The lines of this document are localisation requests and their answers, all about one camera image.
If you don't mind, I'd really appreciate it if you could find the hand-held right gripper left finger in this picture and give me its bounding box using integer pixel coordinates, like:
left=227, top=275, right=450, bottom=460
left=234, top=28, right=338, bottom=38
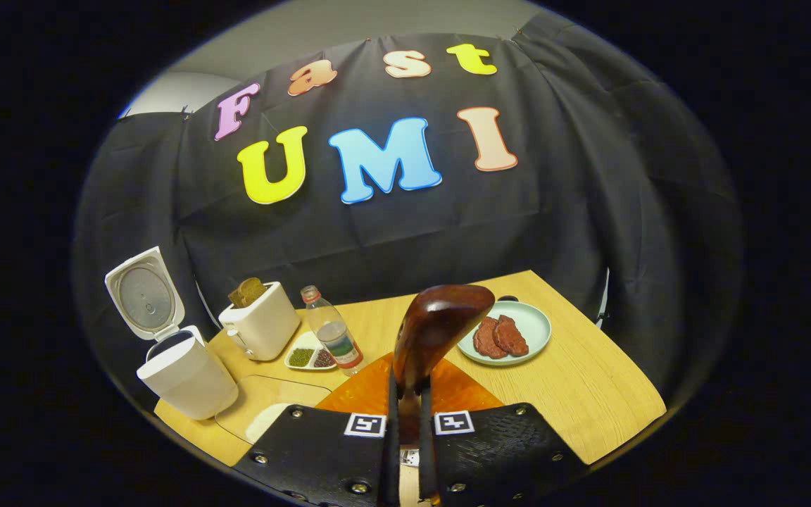
left=233, top=352, right=401, bottom=507

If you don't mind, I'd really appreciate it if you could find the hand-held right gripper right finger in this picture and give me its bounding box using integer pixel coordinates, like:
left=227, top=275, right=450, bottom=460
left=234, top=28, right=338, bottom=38
left=417, top=356, right=589, bottom=507

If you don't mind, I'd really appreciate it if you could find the brown wooden spoon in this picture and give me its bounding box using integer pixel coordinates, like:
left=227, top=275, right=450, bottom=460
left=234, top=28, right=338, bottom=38
left=393, top=284, right=496, bottom=451

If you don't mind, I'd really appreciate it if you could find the white rice cooker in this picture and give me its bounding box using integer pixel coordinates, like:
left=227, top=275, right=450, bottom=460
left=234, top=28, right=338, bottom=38
left=104, top=246, right=239, bottom=421

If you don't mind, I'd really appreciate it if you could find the white divided bean dish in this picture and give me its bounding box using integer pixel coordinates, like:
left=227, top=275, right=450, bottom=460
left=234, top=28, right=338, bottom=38
left=284, top=331, right=339, bottom=372

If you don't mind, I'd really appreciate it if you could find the red meat slice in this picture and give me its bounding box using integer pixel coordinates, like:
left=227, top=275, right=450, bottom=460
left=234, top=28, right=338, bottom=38
left=472, top=317, right=508, bottom=360
left=493, top=315, right=529, bottom=357

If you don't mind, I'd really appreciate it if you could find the clear plastic water bottle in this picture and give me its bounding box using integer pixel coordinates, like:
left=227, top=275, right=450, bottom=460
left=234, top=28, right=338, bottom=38
left=300, top=285, right=364, bottom=376

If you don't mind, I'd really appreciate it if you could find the pale green plate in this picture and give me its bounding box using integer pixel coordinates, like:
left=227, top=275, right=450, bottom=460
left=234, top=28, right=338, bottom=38
left=456, top=299, right=553, bottom=367

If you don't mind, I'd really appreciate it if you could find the white toaster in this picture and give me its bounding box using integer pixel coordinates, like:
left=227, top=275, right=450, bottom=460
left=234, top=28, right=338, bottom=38
left=218, top=282, right=301, bottom=362

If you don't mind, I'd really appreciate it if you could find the black backdrop cloth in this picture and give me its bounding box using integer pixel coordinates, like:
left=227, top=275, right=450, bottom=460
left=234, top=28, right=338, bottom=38
left=71, top=14, right=741, bottom=409

